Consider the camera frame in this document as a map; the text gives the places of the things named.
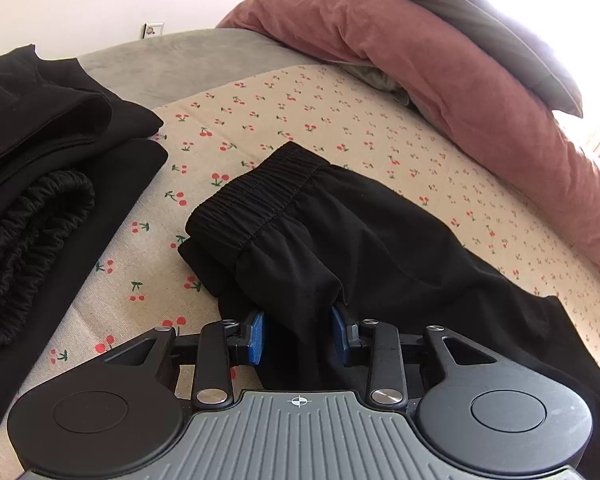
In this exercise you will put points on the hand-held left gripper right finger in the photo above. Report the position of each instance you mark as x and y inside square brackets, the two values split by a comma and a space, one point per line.
[338, 332]

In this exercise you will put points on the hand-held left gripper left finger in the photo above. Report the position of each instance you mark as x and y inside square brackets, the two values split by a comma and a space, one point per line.
[256, 332]

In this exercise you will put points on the black elastic waistband pants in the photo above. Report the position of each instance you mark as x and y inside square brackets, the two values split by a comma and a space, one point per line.
[30, 230]

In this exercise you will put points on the large folded black garment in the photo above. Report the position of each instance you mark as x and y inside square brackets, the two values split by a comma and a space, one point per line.
[110, 195]

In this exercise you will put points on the cherry print bed sheet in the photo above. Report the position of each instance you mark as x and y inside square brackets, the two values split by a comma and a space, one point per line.
[380, 125]

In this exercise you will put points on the grey bed sheet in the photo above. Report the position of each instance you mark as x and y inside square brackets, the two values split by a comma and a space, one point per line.
[180, 65]

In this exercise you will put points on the pink duvet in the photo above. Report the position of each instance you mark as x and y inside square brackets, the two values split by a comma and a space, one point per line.
[460, 80]

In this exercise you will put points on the pink and grey pillow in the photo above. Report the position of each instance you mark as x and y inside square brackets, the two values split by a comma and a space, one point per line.
[485, 25]

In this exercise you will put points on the white wall outlet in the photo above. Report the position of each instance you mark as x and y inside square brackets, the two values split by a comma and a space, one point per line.
[153, 30]

